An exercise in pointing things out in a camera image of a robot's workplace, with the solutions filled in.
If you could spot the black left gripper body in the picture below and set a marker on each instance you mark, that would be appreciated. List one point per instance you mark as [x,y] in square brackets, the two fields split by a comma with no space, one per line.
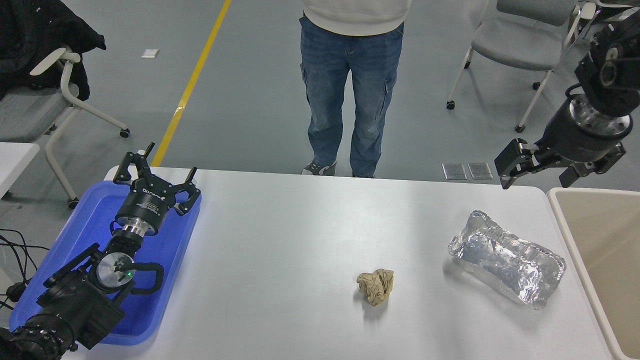
[145,210]

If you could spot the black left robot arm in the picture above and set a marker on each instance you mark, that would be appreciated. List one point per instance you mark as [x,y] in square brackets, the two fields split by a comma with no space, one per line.
[75,305]

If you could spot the black jacket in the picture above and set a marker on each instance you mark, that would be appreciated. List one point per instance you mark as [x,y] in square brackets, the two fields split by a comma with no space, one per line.
[30,30]

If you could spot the large pale bin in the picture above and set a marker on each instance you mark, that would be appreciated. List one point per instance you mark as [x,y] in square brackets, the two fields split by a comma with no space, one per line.
[600,240]

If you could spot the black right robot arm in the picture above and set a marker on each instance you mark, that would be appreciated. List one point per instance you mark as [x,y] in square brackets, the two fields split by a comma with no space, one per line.
[610,75]

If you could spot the grey chair white frame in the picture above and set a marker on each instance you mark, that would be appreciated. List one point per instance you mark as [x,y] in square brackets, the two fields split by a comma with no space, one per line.
[25,115]
[520,45]

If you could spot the crumpled tan paper ball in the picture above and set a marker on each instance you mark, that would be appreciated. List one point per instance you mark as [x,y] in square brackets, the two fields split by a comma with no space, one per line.
[376,286]

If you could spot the person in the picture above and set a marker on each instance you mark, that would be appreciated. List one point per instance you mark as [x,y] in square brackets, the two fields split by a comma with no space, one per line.
[325,75]

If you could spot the foil plate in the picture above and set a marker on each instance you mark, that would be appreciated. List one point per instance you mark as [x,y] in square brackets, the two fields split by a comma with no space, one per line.
[505,260]

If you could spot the small white table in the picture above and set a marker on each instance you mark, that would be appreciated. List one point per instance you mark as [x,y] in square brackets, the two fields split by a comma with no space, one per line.
[12,160]

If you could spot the metal floor plate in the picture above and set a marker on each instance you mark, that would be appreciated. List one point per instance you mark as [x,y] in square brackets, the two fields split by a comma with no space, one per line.
[454,171]
[480,171]

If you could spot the blue plastic tray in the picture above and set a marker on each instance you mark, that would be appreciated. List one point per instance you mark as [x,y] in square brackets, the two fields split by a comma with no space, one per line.
[165,260]

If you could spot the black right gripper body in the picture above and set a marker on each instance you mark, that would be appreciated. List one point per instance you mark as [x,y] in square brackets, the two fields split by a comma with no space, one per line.
[575,142]

